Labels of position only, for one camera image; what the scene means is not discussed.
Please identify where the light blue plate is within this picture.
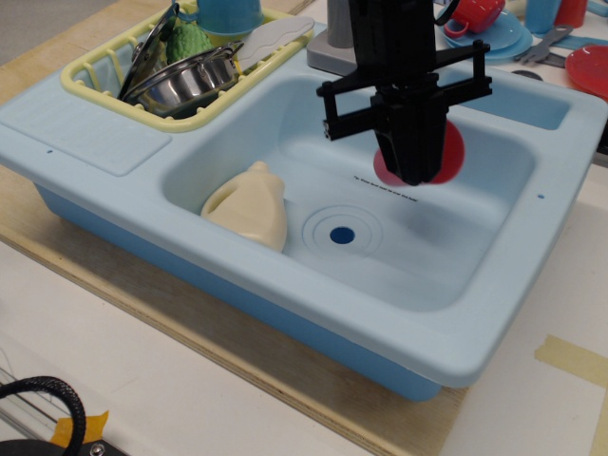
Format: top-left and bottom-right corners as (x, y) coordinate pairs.
(441, 10), (533, 64)

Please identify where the red plastic cup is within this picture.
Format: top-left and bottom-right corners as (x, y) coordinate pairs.
(373, 121), (466, 186)

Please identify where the red tumbler cup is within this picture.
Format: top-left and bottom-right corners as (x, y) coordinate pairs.
(554, 0), (588, 29)

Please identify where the grey toy faucet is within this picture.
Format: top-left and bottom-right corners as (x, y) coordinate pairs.
(307, 0), (357, 76)

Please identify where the blue drain plug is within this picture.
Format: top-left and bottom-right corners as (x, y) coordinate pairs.
(330, 226), (355, 245)

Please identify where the blue cup in rack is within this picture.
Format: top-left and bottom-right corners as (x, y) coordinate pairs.
(178, 0), (264, 35)

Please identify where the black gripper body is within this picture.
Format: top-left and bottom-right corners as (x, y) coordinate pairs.
(317, 1), (492, 140)

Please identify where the blue tumbler cup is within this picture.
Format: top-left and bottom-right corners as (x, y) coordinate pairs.
(524, 0), (561, 34)

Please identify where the red plate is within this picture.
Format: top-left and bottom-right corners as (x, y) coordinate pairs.
(565, 45), (607, 101)

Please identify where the cream toy detergent bottle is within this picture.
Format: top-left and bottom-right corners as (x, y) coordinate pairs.
(200, 161), (288, 252)

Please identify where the grey toy knife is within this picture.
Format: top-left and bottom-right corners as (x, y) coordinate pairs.
(236, 16), (315, 73)

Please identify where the metal pot lid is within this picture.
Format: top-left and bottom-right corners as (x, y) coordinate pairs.
(118, 3), (180, 101)

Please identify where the orange tape piece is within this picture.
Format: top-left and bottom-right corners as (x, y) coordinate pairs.
(49, 410), (109, 448)

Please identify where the yellow masking tape strip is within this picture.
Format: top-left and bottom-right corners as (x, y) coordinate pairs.
(535, 335), (607, 390)

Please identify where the stainless steel pot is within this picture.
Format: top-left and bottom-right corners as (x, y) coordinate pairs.
(123, 41), (243, 120)

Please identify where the green toy vegetable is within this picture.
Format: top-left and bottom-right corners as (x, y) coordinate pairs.
(165, 23), (214, 65)

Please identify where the black braided cable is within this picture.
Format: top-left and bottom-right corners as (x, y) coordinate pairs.
(0, 375), (87, 456)

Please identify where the grey toy fork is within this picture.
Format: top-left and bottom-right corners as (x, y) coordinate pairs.
(514, 25), (574, 64)

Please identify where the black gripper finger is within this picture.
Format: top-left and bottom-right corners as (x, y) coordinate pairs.
(371, 91), (420, 185)
(414, 85), (448, 185)

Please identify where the red mug with handle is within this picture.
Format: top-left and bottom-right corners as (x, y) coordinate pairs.
(443, 0), (505, 39)

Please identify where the light blue toy sink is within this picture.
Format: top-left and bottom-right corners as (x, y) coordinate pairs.
(1, 49), (607, 400)

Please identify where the yellow dish drying rack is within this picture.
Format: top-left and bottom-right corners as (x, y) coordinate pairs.
(60, 11), (314, 133)

